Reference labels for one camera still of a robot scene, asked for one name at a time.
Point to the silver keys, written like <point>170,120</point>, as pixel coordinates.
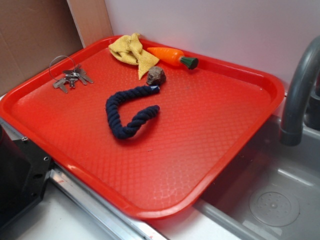
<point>71,76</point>

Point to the brown rock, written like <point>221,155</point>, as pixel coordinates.
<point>156,76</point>

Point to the red plastic tray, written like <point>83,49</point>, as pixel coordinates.
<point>206,117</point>

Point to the orange toy carrot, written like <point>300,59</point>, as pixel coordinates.
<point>174,57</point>

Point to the yellow cloth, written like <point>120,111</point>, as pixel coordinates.
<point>129,50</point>

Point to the grey sink basin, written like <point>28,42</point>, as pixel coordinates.
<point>269,191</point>

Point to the grey faucet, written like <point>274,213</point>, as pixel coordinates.
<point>302,104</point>

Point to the brown cardboard panel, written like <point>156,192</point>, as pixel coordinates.
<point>34,32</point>

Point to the silver metal rail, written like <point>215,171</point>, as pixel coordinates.
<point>69,210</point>

